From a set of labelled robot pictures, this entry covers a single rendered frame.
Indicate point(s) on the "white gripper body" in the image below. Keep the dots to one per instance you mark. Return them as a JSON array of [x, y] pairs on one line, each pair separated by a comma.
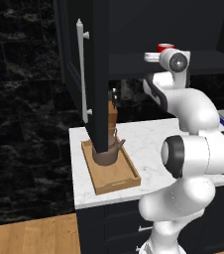
[[151, 57]]

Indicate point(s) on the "wooden knife block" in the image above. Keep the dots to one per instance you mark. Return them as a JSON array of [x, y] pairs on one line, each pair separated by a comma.
[[112, 114]]

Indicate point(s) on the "dark cabinet door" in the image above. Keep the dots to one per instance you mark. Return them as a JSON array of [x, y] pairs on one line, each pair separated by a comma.
[[99, 66]]

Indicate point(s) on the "dark base cabinet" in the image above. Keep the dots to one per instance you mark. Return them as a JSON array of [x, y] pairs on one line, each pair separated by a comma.
[[107, 228]]

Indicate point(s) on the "dark wall cabinet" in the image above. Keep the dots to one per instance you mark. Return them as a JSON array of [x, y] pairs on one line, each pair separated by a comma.
[[143, 29]]

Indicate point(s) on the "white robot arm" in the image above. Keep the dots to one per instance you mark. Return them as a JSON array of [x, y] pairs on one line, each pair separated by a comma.
[[196, 109]]

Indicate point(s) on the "red mug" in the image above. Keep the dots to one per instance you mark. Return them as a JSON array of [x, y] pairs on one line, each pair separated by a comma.
[[165, 47]]

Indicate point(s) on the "brown grey kettle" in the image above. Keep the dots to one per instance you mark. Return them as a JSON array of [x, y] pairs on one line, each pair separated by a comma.
[[105, 157]]

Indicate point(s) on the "wooden tray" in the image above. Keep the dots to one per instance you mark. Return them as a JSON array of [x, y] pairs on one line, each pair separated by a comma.
[[117, 178]]

